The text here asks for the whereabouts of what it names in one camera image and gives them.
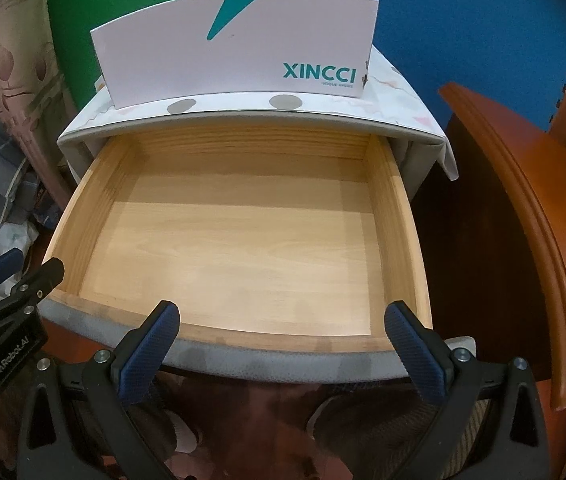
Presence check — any white box with teal print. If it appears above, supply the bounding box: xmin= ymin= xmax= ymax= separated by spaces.
xmin=89 ymin=0 xmax=380 ymax=110

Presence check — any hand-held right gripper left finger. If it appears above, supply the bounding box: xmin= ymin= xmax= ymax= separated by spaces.
xmin=15 ymin=300 xmax=181 ymax=480

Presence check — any pink floral bedsheet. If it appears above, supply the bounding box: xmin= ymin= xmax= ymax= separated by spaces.
xmin=0 ymin=0 xmax=81 ymax=201

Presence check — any blue foam mat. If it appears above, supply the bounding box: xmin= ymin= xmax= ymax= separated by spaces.
xmin=270 ymin=0 xmax=566 ymax=131

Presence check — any green foam mat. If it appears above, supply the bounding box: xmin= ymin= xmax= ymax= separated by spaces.
xmin=43 ymin=0 xmax=284 ymax=126

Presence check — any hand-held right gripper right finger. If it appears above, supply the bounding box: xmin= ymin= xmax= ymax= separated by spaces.
xmin=384 ymin=301 xmax=551 ymax=480

